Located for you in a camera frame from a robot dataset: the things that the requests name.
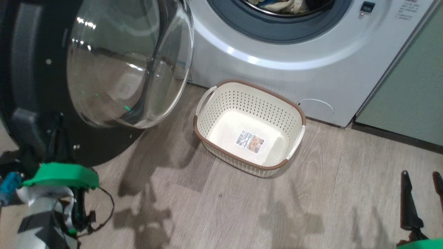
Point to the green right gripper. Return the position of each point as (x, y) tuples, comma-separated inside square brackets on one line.
[(429, 245)]

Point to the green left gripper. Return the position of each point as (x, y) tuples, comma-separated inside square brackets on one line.
[(62, 176)]

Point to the black round glass washer door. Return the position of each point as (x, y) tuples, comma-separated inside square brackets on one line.
[(104, 69)]

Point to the clothes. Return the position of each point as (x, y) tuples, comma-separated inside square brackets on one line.
[(280, 6)]

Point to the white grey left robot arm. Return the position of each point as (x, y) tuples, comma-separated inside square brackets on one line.
[(41, 211)]

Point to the wide green cabinet door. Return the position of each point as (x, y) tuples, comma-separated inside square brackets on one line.
[(408, 97)]

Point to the printed label sticker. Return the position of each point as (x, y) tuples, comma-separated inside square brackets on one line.
[(250, 141)]

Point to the white front-load washing machine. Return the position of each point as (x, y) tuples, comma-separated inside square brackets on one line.
[(277, 79)]

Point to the cream perforated basket brown rim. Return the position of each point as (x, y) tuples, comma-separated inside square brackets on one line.
[(249, 100)]

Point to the black cabinet plinth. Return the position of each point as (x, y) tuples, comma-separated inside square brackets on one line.
[(398, 136)]

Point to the round white filter cover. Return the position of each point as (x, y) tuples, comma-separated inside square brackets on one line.
[(318, 110)]

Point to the white text sticker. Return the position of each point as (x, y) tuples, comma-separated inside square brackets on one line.
[(408, 8)]

